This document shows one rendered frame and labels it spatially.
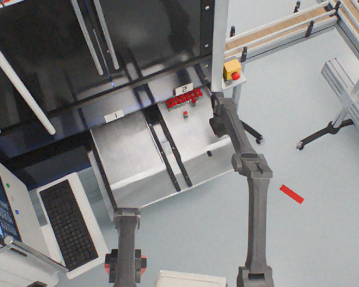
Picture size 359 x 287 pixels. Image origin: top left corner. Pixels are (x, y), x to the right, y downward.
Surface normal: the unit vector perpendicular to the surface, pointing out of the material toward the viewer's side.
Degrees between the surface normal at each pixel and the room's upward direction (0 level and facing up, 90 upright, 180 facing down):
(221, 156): 0
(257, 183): 30
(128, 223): 41
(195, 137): 0
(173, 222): 0
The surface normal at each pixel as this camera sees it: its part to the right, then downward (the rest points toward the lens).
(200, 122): -0.04, -0.41
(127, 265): 0.08, -0.90
